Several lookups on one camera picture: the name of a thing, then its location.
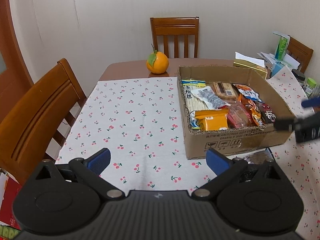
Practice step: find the wooden chair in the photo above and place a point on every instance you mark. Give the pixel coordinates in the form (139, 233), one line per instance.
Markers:
(176, 27)
(33, 122)
(300, 53)

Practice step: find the green lid bottle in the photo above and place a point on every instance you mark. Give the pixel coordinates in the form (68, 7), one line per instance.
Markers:
(310, 87)

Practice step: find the white clear vacuum snack pack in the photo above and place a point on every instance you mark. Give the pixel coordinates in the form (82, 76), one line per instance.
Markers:
(207, 95)

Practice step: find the light blue box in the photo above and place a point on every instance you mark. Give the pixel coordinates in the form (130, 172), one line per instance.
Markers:
(276, 67)

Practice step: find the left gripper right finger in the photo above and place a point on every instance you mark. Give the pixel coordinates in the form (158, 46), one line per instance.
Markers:
(226, 170)

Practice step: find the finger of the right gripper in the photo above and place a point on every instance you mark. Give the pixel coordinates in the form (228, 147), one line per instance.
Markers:
(312, 102)
(285, 124)

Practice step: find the black red bull snack packet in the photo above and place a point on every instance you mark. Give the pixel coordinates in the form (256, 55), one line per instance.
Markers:
(267, 114)

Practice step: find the open cardboard box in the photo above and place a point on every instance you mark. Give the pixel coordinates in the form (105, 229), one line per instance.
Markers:
(232, 140)

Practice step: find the white small fish snack pouch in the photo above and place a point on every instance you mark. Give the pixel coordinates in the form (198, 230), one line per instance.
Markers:
(248, 92)

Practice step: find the wooden glass door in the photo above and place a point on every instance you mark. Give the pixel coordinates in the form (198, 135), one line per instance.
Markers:
(15, 78)

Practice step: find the dark clear jerky pouch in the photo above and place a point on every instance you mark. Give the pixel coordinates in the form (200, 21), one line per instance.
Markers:
(257, 157)

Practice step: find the orange with green leaf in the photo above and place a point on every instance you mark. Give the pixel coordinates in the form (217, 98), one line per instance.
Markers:
(157, 62)

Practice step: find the yellow blue fish strip pack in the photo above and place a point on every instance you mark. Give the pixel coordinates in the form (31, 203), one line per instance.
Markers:
(193, 103)

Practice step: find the gold tissue box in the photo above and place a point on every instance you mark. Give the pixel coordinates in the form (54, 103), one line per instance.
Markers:
(251, 63)

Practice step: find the red gift bags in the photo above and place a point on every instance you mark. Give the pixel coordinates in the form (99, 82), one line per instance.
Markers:
(9, 190)

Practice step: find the pink red snack packet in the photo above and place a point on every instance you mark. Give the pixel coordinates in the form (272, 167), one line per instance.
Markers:
(238, 117)

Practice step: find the green white carton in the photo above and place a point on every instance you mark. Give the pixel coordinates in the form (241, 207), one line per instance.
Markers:
(282, 46)

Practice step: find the clear cracker pack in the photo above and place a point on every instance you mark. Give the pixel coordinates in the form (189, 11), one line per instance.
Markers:
(225, 91)

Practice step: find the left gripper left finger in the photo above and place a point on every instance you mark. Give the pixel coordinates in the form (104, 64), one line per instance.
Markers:
(88, 171)

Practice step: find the orange snack packet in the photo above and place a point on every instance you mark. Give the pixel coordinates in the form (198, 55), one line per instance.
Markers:
(212, 120)

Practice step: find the right wooden chair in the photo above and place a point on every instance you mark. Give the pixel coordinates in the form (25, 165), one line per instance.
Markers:
(300, 53)

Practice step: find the dark lid glass jar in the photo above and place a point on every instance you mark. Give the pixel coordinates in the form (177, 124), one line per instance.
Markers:
(300, 77)

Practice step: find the left wooden chair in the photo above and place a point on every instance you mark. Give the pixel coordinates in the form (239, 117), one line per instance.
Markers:
(33, 122)

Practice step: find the brown orange crinkled snack bag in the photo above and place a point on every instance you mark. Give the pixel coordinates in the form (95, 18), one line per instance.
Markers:
(251, 105)

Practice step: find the far wooden chair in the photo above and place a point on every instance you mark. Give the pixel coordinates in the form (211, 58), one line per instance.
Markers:
(176, 27)

